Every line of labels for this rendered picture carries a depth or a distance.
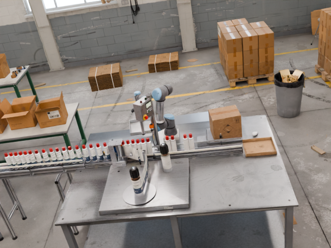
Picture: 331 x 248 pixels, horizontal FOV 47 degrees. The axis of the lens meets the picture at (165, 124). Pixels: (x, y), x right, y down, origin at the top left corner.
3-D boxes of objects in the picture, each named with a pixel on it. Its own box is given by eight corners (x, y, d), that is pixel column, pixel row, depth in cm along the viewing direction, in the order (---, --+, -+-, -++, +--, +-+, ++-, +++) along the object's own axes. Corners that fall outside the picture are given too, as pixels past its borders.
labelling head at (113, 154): (113, 167, 392) (107, 146, 379) (115, 159, 403) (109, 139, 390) (126, 166, 391) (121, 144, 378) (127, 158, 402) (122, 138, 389)
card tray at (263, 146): (246, 157, 382) (245, 153, 380) (242, 142, 404) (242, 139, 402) (277, 154, 379) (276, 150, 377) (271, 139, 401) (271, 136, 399)
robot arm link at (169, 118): (177, 125, 428) (176, 114, 422) (168, 130, 422) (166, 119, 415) (170, 121, 437) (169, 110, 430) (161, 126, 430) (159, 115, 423)
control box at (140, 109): (136, 120, 386) (132, 104, 376) (147, 112, 397) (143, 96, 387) (143, 122, 380) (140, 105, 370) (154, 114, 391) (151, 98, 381)
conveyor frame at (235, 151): (85, 168, 407) (83, 164, 405) (87, 162, 417) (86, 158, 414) (243, 152, 389) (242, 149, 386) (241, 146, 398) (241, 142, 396)
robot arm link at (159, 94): (168, 129, 424) (169, 88, 389) (157, 135, 416) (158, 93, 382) (161, 124, 431) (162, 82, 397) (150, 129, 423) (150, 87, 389)
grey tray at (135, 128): (130, 136, 438) (129, 133, 435) (129, 122, 452) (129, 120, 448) (154, 132, 438) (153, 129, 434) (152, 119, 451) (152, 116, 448)
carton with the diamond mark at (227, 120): (214, 141, 409) (212, 120, 396) (210, 130, 430) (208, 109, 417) (242, 137, 410) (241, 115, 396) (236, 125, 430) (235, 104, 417)
